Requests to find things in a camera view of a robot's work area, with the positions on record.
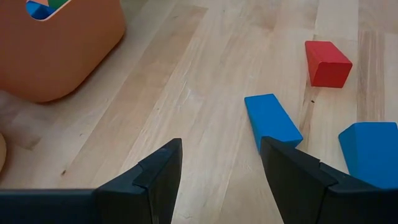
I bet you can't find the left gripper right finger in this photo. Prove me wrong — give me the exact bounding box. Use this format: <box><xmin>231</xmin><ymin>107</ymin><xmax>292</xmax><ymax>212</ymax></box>
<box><xmin>260</xmin><ymin>136</ymin><xmax>398</xmax><ymax>224</ymax></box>

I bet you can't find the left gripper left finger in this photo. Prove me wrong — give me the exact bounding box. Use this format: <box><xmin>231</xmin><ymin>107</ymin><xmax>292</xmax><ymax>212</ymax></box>
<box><xmin>0</xmin><ymin>138</ymin><xmax>183</xmax><ymax>224</ymax></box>

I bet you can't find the blue wedge block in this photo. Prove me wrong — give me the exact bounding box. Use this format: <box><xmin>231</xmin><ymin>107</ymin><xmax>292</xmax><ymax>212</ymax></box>
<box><xmin>338</xmin><ymin>121</ymin><xmax>398</xmax><ymax>190</ymax></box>

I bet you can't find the blue rectangular block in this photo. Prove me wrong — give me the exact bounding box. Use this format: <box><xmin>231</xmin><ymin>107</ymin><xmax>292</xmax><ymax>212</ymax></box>
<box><xmin>244</xmin><ymin>93</ymin><xmax>304</xmax><ymax>153</ymax></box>

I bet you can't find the small red block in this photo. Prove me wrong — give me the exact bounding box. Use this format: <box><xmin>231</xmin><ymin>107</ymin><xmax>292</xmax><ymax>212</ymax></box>
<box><xmin>304</xmin><ymin>40</ymin><xmax>353</xmax><ymax>89</ymax></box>

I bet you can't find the orange plastic bin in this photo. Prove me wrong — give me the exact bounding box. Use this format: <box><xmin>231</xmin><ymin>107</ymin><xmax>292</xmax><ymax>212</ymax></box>
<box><xmin>0</xmin><ymin>0</ymin><xmax>127</xmax><ymax>103</ymax></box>

